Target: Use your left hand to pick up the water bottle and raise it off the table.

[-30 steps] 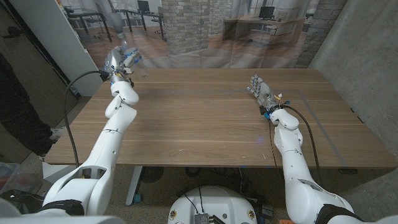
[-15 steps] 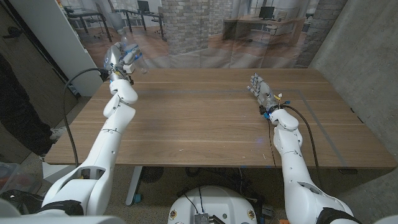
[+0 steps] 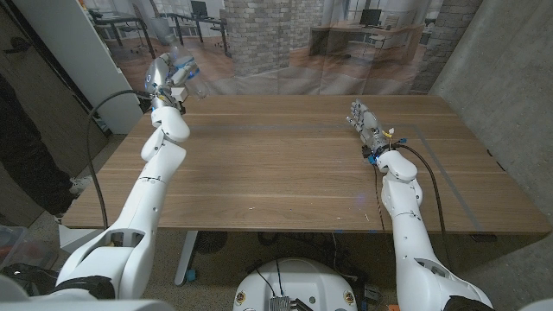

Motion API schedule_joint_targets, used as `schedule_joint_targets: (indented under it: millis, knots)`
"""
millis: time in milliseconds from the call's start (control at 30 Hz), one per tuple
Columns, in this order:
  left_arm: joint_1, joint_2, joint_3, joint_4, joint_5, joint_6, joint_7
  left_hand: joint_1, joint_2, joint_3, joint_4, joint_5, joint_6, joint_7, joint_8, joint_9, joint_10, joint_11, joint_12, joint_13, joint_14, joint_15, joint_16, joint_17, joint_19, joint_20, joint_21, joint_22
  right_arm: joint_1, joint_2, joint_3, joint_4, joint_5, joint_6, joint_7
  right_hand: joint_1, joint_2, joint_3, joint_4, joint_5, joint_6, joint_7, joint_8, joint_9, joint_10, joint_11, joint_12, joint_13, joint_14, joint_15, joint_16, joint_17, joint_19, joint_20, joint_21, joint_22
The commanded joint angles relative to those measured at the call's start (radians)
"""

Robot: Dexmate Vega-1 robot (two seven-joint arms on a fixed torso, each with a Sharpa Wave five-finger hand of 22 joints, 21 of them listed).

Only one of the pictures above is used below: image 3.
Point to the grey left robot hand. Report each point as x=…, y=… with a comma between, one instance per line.
x=160, y=75

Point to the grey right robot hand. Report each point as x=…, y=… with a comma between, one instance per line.
x=371, y=127

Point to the clear plastic water bottle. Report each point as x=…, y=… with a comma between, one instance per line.
x=199, y=88

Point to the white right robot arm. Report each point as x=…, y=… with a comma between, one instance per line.
x=410, y=242

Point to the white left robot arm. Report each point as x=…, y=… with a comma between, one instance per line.
x=147, y=207

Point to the white leaning panel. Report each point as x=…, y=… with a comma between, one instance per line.
x=86, y=60

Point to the printed office backdrop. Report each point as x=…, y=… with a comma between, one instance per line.
x=268, y=47

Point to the person in dark clothes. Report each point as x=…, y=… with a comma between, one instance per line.
x=26, y=164

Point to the black round fan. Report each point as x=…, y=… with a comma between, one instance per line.
x=211, y=242

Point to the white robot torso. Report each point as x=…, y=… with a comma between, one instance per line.
x=296, y=285

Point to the clear plastic storage bin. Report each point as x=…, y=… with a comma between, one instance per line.
x=21, y=248

